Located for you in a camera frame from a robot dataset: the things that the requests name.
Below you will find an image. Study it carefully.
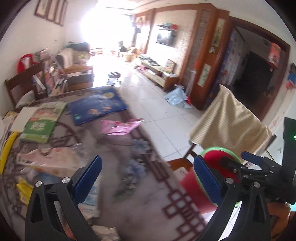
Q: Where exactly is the pink strawberry Pocky box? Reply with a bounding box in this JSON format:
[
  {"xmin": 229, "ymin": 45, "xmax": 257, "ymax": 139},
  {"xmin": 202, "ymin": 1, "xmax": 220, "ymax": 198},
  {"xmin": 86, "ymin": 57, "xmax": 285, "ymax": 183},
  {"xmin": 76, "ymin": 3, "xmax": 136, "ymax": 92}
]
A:
[{"xmin": 16, "ymin": 147, "xmax": 85, "ymax": 177}]

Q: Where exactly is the crushed clear plastic bottle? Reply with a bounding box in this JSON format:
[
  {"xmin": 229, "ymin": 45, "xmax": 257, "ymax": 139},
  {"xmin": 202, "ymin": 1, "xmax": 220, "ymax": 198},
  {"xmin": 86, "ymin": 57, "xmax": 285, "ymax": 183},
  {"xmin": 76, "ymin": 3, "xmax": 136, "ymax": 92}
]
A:
[{"xmin": 71, "ymin": 143, "xmax": 91, "ymax": 163}]

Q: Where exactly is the white blue medicine box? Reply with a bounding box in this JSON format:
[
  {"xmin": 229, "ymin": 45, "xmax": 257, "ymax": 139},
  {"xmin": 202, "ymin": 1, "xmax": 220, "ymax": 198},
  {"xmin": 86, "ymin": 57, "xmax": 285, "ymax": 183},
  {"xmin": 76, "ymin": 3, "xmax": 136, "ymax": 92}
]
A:
[{"xmin": 78, "ymin": 176, "xmax": 101, "ymax": 220}]

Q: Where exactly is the yellow snack wrapper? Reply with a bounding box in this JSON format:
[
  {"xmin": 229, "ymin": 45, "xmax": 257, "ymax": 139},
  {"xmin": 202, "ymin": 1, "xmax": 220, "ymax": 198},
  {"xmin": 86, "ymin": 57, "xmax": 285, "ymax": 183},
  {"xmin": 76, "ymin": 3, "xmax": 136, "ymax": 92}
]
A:
[{"xmin": 16, "ymin": 177, "xmax": 33, "ymax": 205}]

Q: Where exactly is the red bin with green rim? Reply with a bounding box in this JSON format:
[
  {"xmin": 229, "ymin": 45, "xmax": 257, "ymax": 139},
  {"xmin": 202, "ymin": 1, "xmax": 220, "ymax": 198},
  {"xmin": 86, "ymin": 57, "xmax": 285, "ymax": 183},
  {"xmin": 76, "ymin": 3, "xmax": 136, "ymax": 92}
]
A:
[{"xmin": 181, "ymin": 147, "xmax": 241, "ymax": 214}]

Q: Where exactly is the yellow checked cloth on chair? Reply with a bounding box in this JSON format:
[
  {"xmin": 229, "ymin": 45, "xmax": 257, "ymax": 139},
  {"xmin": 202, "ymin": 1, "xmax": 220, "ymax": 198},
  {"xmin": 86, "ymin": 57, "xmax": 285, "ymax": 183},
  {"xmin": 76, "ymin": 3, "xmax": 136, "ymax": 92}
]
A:
[{"xmin": 189, "ymin": 85, "xmax": 273, "ymax": 157}]

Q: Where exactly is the yellow plastic corn-shaped stick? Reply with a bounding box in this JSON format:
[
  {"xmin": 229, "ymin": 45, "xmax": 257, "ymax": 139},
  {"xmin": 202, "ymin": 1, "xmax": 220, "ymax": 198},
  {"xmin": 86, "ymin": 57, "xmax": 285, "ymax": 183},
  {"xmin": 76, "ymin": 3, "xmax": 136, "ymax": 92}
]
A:
[{"xmin": 0, "ymin": 131, "xmax": 19, "ymax": 174}]

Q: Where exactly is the green textbook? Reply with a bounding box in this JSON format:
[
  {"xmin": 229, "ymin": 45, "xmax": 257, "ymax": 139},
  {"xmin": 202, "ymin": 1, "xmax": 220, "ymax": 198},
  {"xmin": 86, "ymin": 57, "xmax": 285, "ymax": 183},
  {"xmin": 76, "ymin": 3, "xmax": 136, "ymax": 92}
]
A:
[{"xmin": 20, "ymin": 101, "xmax": 67, "ymax": 144}]

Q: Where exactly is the white notebook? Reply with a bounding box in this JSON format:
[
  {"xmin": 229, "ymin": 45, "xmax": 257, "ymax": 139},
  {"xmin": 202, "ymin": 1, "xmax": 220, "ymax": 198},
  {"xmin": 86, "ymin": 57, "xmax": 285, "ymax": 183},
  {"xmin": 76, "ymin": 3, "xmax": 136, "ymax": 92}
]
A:
[{"xmin": 10, "ymin": 107, "xmax": 38, "ymax": 133}]

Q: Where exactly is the pink foil wrapper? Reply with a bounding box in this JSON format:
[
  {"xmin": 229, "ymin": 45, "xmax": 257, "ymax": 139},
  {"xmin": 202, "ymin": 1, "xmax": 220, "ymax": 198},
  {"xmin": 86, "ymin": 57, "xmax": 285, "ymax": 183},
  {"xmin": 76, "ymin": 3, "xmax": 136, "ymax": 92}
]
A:
[{"xmin": 101, "ymin": 118, "xmax": 144, "ymax": 136}]

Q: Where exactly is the light blue plastic bag on floor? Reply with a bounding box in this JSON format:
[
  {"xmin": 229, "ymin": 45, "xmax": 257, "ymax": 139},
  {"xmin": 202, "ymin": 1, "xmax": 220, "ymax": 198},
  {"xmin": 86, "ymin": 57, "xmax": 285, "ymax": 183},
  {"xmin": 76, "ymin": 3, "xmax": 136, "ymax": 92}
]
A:
[{"xmin": 165, "ymin": 85, "xmax": 193, "ymax": 109}]

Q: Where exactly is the blue book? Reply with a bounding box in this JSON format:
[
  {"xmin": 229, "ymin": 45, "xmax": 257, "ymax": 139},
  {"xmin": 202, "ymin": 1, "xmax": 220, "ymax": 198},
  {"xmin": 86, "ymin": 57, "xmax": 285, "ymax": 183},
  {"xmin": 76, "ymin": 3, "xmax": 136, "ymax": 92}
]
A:
[{"xmin": 68, "ymin": 86, "xmax": 127, "ymax": 126}]

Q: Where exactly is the dark wooden chair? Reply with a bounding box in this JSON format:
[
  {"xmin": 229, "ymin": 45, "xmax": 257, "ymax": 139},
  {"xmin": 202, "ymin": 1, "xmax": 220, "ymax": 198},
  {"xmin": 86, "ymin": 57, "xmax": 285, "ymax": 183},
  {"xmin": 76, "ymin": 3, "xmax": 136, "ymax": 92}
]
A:
[{"xmin": 4, "ymin": 61, "xmax": 47, "ymax": 108}]

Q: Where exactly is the magazine rack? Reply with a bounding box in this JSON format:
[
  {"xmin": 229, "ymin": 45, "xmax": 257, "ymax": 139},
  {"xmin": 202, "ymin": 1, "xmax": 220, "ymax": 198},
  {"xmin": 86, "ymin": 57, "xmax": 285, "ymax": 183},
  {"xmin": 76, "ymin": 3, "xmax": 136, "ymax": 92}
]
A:
[{"xmin": 32, "ymin": 48, "xmax": 66, "ymax": 96}]

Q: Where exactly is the wooden TV cabinet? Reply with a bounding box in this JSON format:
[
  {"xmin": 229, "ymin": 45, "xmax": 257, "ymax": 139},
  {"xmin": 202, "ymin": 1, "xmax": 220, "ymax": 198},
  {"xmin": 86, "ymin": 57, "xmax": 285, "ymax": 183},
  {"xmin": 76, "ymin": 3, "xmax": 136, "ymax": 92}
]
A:
[{"xmin": 138, "ymin": 60, "xmax": 179, "ymax": 92}]

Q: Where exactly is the round rolling stool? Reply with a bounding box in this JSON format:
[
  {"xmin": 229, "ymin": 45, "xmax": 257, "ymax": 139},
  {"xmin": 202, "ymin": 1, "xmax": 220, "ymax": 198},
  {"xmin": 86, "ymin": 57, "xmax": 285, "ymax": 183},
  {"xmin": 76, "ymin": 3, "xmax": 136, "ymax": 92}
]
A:
[{"xmin": 106, "ymin": 72, "xmax": 121, "ymax": 86}]

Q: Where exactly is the red bag behind chair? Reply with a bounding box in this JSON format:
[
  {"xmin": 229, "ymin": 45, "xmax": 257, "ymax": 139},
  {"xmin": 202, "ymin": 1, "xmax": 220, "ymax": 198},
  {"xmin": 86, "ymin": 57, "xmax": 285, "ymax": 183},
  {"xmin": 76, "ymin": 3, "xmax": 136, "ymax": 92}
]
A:
[{"xmin": 17, "ymin": 54, "xmax": 37, "ymax": 74}]

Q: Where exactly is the sofa with blankets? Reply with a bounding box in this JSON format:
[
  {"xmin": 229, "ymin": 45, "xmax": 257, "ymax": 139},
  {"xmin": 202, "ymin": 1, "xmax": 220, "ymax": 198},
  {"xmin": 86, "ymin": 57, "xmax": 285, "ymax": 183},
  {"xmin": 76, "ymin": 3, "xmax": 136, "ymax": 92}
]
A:
[{"xmin": 56, "ymin": 42, "xmax": 94, "ymax": 91}]

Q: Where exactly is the wall-mounted television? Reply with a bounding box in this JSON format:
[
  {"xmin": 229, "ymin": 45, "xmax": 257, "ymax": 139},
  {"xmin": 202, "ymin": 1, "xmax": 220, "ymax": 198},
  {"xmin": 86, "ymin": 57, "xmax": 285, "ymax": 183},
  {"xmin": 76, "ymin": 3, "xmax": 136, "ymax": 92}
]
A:
[{"xmin": 156, "ymin": 30, "xmax": 176, "ymax": 47}]

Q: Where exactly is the framed picture set on wall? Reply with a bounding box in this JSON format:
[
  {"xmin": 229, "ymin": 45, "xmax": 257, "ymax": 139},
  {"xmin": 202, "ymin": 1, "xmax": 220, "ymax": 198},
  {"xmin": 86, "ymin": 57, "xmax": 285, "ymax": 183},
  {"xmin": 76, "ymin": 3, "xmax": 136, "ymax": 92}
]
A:
[{"xmin": 34, "ymin": 0, "xmax": 69, "ymax": 27}]

